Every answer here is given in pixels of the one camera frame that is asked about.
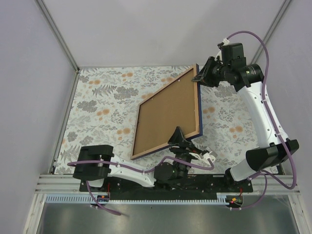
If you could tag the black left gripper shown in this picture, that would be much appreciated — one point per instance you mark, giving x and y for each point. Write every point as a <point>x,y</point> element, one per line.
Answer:
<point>177,139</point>

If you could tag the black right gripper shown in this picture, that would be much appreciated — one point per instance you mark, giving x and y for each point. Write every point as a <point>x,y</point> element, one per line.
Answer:
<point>204,74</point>

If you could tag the brown cardboard backing board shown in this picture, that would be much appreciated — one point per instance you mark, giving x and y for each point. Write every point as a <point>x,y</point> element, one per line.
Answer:
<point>168,117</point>

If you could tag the wooden picture frame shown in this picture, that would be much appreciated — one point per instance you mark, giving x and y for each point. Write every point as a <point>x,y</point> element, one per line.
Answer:
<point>197,109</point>

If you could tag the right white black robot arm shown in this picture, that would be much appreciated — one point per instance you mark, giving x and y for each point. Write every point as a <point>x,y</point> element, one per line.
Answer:
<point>274,145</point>

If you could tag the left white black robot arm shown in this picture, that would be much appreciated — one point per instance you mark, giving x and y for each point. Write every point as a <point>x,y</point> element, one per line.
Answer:
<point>96,163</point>

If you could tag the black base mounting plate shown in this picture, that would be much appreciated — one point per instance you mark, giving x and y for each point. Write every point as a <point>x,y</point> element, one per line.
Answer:
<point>195,187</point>

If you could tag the floral patterned table mat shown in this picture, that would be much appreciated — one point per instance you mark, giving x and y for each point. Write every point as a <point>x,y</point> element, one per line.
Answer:
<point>104,111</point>

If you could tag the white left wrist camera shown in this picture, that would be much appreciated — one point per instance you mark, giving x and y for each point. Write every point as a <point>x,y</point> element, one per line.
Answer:
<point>208,157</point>

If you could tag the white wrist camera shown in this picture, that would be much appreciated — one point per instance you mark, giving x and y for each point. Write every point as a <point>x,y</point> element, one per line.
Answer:
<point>225,41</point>
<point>208,157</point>

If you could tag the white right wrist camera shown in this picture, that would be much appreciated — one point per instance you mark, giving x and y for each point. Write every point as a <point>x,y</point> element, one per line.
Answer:
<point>225,41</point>

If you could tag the right aluminium corner post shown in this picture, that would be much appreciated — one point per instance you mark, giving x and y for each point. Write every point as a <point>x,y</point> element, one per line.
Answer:
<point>272,28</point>

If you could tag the aluminium corner post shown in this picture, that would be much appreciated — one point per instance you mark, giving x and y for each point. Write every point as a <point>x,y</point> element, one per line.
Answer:
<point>272,28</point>
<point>53,26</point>

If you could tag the aluminium front rail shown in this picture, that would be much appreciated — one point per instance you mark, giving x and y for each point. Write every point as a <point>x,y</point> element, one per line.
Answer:
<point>66,184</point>

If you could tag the white slotted cable duct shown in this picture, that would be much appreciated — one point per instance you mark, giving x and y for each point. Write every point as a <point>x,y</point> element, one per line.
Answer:
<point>86,199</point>

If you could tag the left aluminium corner post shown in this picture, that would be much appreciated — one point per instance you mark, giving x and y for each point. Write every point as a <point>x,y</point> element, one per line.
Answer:
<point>53,26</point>

